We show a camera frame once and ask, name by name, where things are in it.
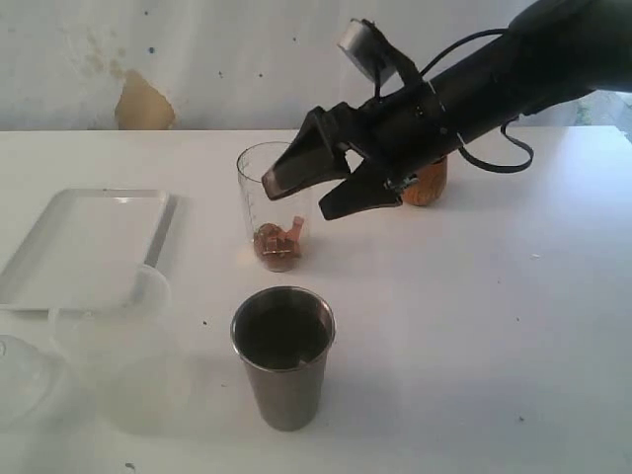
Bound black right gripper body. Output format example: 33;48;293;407
295;81;468;192

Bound wooden cup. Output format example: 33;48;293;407
402;156;447;207

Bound stainless steel cup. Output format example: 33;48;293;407
230;285;336;432

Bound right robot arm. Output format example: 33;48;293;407
261;1;631;220

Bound clear plastic shaker cup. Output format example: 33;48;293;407
236;141;312;273

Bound white rectangular tray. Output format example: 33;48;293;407
1;189;176;311

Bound translucent plastic container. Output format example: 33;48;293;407
48;264;191;435

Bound clear plastic lid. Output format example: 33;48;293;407
1;334;62;432

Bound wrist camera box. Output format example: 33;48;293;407
337;18;396;84

